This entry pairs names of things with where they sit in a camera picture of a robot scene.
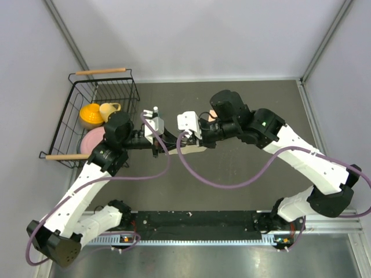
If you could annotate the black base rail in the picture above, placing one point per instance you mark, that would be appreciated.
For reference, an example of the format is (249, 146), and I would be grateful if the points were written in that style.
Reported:
(202, 228)

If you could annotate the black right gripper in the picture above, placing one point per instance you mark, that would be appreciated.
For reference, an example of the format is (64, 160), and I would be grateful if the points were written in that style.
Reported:
(203, 142)

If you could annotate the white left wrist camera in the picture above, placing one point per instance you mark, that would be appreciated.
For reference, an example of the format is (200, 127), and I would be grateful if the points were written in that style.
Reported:
(152, 125)

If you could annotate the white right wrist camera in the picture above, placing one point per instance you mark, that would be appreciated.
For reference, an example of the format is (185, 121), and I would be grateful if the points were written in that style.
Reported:
(188, 122)

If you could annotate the white green glue stick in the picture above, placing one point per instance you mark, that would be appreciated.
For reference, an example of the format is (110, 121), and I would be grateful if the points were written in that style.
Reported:
(155, 112)

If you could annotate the pink plate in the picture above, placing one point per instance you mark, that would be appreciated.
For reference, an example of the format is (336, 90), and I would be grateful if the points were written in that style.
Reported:
(91, 140)

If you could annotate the yellow mug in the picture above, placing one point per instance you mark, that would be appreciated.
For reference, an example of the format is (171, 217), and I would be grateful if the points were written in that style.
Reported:
(107, 109)

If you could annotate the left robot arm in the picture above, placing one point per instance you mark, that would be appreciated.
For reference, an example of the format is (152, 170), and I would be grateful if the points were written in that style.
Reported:
(61, 234)

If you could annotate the orange bowl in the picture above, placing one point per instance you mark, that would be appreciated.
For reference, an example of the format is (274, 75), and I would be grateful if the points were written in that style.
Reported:
(90, 117)

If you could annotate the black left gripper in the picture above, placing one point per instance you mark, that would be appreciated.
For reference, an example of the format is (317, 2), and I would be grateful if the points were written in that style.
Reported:
(170, 141)

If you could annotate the black wire basket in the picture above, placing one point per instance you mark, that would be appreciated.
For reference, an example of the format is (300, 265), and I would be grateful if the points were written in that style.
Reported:
(93, 94)

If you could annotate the cream letter paper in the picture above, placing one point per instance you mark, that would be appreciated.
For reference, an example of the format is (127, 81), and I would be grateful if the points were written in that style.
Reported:
(188, 149)

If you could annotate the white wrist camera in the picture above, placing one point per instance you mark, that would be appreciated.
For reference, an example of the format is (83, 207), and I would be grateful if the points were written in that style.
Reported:
(188, 122)
(152, 125)

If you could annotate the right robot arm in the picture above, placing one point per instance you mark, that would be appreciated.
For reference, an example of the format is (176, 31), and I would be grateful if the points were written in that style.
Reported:
(331, 191)

